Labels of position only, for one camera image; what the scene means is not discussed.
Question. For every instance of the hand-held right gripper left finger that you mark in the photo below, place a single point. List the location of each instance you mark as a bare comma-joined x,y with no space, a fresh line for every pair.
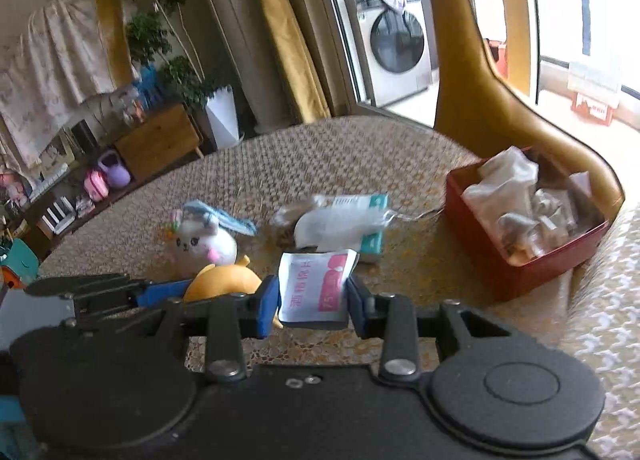
266,310

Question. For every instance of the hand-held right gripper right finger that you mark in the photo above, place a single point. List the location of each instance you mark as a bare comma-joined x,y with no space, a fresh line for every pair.
357,310

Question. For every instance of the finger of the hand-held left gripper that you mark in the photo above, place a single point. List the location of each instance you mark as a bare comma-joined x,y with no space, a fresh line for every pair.
165,292
85,285

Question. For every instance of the white pink wipe packet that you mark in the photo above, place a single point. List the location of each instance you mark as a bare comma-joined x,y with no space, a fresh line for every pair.
310,290

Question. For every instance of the yellow duck toy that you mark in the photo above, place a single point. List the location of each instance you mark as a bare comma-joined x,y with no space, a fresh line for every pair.
220,282

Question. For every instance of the blue printed face mask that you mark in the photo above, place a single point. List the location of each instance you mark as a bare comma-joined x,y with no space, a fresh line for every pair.
205,214

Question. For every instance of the red square box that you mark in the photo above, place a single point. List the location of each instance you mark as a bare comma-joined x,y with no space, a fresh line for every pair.
500,275

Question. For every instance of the large clear plastic bag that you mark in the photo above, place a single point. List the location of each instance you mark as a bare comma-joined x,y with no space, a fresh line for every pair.
500,179

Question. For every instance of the teal toy box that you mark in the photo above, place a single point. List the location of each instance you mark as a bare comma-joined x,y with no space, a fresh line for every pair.
17,265

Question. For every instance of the white plush toy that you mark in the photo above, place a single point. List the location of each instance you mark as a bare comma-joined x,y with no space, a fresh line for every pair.
200,245

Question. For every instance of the white teal wipes pack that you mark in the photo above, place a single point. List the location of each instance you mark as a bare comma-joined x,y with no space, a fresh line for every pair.
350,220

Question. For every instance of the clear bag with brown contents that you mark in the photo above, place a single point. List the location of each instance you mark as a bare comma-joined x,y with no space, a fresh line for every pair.
287,220

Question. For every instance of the pink toy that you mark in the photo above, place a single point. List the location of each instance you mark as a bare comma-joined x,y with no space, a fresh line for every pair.
95,186

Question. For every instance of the purple kettlebell toy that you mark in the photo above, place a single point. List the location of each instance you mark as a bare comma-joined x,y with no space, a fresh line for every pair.
116,174

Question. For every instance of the wooden cabinet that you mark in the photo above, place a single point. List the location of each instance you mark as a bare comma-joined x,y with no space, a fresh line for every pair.
155,139

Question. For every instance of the white planter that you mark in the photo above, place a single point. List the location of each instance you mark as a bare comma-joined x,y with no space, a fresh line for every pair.
222,117

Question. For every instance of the blue plastic toy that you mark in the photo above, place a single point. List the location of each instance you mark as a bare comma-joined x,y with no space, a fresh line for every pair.
147,87

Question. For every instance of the white floral hanging cloth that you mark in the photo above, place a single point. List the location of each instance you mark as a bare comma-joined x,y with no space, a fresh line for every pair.
50,64

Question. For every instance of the yellow giraffe-shaped chair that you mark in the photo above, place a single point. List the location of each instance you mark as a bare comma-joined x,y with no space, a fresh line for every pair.
475,89

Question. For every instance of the yellow hanging cloth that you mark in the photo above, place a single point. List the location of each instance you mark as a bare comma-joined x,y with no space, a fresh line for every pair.
112,34

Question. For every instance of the white standing air conditioner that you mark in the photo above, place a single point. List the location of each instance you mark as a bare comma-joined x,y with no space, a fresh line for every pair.
230,29

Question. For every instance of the yellow curtain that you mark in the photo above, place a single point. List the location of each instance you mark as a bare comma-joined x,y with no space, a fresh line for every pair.
285,39

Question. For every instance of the white washing machine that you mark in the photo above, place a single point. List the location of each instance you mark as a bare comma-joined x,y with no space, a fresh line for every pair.
395,39

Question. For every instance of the red printed carton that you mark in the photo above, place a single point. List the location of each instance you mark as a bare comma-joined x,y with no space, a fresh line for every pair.
592,109

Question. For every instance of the white cardboard box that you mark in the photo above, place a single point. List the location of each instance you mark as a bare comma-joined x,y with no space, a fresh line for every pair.
595,77

